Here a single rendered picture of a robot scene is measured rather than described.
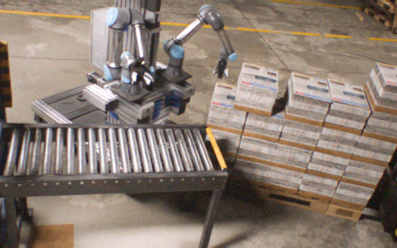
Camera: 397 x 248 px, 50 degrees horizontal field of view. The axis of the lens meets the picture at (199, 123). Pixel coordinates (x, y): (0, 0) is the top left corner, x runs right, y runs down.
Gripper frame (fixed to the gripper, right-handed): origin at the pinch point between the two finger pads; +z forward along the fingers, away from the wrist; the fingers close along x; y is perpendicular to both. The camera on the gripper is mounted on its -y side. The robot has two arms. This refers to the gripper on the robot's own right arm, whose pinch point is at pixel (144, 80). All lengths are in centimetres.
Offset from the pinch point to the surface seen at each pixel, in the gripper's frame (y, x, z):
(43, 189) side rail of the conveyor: 57, 57, 27
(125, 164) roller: 45, 11, 24
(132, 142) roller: 43.8, -0.4, 3.8
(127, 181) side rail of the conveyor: 47, 13, 36
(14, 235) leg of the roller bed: 94, 69, 23
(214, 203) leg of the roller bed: 62, -46, 48
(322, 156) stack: 49, -154, 26
